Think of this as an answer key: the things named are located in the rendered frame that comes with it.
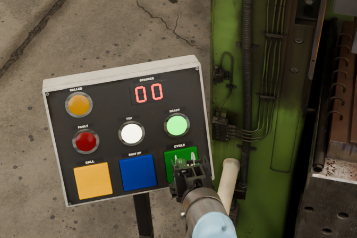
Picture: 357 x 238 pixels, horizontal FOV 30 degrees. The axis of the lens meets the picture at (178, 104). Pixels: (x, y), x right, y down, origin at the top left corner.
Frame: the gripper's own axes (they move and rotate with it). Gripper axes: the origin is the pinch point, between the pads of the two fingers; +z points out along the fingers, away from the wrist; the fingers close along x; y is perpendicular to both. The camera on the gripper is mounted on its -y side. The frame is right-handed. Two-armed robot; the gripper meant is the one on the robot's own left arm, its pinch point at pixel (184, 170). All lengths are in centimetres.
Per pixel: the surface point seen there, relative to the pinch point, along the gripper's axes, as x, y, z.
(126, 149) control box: 11.8, 6.1, 3.2
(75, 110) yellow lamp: 21.0, 17.0, 2.8
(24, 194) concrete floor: 52, -52, 114
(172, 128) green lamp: 1.1, 9.2, 2.8
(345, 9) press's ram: -32.8, 33.5, -13.9
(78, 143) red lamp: 21.5, 9.5, 2.8
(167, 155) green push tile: 3.1, 3.2, 2.4
